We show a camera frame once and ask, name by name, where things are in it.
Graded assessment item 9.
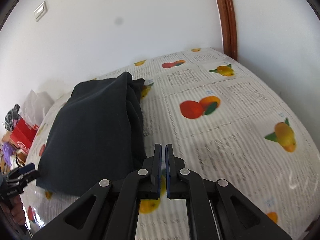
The person's left hand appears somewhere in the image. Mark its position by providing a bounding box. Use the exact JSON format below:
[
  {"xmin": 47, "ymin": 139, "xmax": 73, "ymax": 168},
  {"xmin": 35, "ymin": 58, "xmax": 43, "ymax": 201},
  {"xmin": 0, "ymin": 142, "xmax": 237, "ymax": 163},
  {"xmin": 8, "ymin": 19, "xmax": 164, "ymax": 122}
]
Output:
[{"xmin": 1, "ymin": 195, "xmax": 25, "ymax": 225}]

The white plastic bag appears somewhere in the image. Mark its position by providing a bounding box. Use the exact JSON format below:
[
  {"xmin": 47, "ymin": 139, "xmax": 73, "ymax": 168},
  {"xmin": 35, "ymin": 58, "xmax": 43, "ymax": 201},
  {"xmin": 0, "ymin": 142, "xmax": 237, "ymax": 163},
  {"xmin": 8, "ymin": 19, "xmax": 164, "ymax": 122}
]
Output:
[{"xmin": 18, "ymin": 90, "xmax": 54, "ymax": 129}]

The brown wooden door frame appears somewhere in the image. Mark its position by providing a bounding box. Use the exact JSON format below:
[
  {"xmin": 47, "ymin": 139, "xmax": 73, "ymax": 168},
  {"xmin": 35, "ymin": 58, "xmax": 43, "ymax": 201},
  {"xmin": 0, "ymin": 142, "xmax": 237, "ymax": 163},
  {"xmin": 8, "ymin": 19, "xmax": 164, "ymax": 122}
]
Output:
[{"xmin": 216, "ymin": 0, "xmax": 238, "ymax": 60}]

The fruit print tablecloth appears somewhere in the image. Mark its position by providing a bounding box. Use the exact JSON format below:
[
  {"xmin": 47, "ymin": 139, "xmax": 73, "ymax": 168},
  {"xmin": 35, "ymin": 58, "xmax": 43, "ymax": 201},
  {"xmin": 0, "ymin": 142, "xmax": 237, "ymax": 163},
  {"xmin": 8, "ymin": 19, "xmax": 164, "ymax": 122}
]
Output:
[{"xmin": 20, "ymin": 47, "xmax": 320, "ymax": 240}]

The black t-shirt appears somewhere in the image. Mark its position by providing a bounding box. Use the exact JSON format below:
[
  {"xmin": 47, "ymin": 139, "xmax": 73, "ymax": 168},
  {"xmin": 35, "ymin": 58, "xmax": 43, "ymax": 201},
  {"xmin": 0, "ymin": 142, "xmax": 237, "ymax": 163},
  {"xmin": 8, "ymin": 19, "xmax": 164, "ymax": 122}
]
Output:
[{"xmin": 36, "ymin": 72, "xmax": 146, "ymax": 196}]

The red shopping bag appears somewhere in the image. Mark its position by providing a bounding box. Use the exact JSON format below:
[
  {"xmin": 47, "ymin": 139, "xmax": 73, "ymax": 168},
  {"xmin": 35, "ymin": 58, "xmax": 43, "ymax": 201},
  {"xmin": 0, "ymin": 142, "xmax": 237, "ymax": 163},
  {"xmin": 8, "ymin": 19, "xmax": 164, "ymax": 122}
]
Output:
[{"xmin": 10, "ymin": 118, "xmax": 39, "ymax": 154}]

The white wall switch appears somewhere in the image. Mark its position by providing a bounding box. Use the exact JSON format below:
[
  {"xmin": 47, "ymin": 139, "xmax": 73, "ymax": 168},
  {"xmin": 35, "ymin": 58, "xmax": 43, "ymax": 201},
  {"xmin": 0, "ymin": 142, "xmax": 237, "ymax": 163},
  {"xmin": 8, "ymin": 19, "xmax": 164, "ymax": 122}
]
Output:
[{"xmin": 34, "ymin": 1, "xmax": 48, "ymax": 22}]

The plaid cloth bundle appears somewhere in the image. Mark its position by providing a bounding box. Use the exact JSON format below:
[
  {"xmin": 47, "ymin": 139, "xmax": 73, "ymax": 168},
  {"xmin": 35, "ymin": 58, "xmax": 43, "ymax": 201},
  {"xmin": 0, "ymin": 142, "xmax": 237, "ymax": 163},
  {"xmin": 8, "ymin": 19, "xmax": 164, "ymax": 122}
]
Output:
[{"xmin": 3, "ymin": 104, "xmax": 21, "ymax": 132}]

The purple bag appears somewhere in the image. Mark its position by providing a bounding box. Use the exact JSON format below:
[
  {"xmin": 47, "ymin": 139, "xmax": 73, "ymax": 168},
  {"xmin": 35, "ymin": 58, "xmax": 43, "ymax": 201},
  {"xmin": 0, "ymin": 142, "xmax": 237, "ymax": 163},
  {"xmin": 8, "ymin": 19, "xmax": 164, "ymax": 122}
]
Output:
[{"xmin": 2, "ymin": 142, "xmax": 17, "ymax": 166}]

